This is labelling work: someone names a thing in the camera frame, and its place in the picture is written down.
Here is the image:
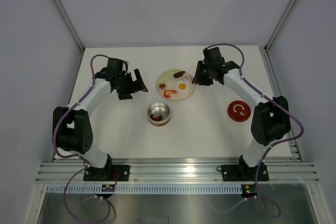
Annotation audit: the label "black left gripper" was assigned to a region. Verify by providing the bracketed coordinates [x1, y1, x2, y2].
[116, 69, 147, 100]

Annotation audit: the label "pink cat paw tongs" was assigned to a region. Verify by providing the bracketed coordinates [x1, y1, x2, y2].
[182, 72, 194, 83]

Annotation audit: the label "brown toy sea cucumber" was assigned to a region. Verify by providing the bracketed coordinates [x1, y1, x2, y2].
[173, 71, 185, 78]

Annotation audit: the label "cream green round plate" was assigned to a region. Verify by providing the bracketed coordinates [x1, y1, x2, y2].
[156, 69, 196, 101]

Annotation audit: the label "red steel lunch box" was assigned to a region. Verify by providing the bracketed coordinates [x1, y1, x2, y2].
[147, 102, 171, 126]

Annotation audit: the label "dark red toy octopus tentacle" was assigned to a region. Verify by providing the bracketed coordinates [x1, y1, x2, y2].
[150, 114, 163, 121]

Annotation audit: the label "red lunch box lid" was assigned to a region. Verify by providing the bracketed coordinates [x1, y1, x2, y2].
[227, 100, 251, 122]

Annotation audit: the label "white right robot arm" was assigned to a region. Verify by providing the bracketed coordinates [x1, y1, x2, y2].
[192, 46, 291, 182]

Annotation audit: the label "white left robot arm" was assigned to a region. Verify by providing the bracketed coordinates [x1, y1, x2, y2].
[52, 58, 148, 182]

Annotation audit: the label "toy fried egg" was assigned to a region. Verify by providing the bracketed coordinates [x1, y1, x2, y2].
[174, 80, 191, 94]

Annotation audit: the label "toy noodle bowl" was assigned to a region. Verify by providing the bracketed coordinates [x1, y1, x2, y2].
[159, 83, 166, 90]

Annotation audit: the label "orange toy shrimp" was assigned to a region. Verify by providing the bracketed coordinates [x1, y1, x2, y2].
[163, 90, 178, 98]

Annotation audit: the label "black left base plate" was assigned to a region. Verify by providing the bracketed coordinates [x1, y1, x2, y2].
[83, 165, 131, 182]

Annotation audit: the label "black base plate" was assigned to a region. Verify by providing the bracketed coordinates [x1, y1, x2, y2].
[216, 164, 269, 182]
[83, 165, 131, 182]

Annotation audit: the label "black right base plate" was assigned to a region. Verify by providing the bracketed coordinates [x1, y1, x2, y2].
[216, 164, 269, 182]

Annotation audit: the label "right side aluminium rail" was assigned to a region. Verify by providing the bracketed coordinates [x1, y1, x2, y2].
[254, 47, 300, 155]

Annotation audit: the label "aluminium rail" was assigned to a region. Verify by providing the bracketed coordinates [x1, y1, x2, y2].
[35, 158, 319, 184]
[254, 47, 300, 155]

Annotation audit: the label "aluminium front rail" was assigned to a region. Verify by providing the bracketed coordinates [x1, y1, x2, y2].
[35, 158, 319, 184]

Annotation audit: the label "white slotted cable duct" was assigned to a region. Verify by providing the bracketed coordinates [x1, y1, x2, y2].
[46, 184, 243, 195]

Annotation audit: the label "left aluminium frame post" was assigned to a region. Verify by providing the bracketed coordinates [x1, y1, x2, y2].
[52, 0, 85, 53]

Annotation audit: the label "aluminium frame post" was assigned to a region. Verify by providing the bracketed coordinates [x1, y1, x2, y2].
[264, 0, 299, 53]
[52, 0, 85, 53]

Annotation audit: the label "right aluminium frame post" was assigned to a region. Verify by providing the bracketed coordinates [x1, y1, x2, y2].
[264, 0, 299, 53]

